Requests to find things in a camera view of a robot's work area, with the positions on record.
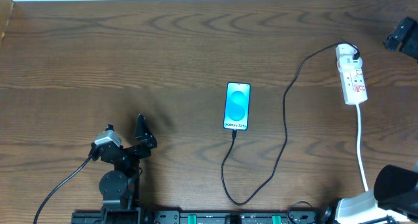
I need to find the black USB charging cable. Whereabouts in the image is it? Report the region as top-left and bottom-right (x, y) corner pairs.
(219, 42), (361, 206)

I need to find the white power strip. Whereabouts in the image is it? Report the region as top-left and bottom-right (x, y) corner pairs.
(335, 43), (368, 106)

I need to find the blue Galaxy smartphone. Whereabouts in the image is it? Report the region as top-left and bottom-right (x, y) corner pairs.
(223, 82), (251, 131)

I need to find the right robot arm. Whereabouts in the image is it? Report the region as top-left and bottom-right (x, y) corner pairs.
(321, 42), (417, 224)

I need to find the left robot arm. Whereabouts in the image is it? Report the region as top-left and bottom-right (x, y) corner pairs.
(89, 114), (157, 223)

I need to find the white USB charger plug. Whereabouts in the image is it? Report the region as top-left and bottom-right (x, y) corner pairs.
(337, 55), (362, 72)

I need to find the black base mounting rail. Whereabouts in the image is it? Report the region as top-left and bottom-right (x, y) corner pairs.
(71, 208), (321, 224)

